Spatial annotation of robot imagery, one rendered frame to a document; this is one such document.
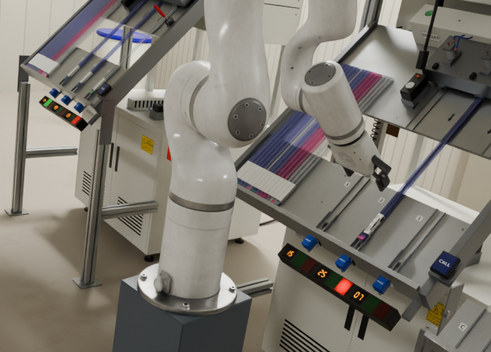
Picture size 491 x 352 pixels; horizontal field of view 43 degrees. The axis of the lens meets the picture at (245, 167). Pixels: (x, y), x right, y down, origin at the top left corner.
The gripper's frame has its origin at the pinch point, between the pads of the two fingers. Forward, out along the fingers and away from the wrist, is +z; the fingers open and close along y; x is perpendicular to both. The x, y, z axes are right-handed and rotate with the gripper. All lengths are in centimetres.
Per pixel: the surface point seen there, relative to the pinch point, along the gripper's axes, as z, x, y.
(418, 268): 14.4, -8.1, 15.3
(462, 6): 18, 73, -27
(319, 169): 14.7, 3.5, -24.5
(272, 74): 210, 152, -299
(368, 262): 12.1, -13.2, 6.3
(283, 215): 12.9, -13.3, -21.7
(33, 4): 87, 61, -433
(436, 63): 9.2, 42.7, -13.3
